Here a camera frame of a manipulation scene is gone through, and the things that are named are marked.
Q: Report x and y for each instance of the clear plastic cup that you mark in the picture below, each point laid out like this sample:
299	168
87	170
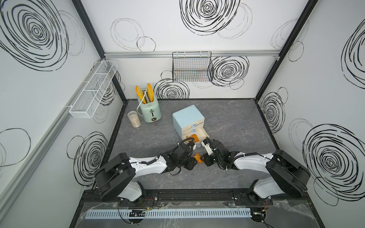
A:
134	119

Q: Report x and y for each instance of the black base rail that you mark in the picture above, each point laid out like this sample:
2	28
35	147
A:
240	197

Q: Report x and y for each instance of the yellow toast slice left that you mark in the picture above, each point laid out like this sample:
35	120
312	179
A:
141	95

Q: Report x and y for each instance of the yellow toast slice right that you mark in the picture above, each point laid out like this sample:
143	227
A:
150	93

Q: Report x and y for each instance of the slotted grey cable duct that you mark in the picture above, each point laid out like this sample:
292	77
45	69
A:
170	213

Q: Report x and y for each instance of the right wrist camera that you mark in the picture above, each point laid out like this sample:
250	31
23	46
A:
206	145

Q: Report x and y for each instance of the yellow toast slice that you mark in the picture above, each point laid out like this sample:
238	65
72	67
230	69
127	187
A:
141	95
150	93

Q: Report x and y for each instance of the black wire wall basket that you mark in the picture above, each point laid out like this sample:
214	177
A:
191	66

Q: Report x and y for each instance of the cream drawer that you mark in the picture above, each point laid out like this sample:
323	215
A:
191	126
200	140
200	132

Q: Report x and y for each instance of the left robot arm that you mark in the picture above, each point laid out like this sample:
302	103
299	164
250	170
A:
116	177

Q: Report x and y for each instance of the mint green toaster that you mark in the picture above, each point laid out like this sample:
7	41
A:
151	111

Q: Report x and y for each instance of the white mesh wall shelf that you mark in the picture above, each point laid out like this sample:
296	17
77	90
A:
99	90

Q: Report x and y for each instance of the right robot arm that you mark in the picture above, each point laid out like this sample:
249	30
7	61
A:
287	175

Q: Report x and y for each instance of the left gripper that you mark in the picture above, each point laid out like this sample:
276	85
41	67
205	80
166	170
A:
191	165

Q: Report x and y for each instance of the blue cream drawer cabinet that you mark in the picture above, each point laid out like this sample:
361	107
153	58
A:
186	116

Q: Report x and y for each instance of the orange cookie packet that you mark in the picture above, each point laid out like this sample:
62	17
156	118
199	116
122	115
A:
198	158
195	137

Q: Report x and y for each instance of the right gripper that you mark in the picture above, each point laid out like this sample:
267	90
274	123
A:
206	157

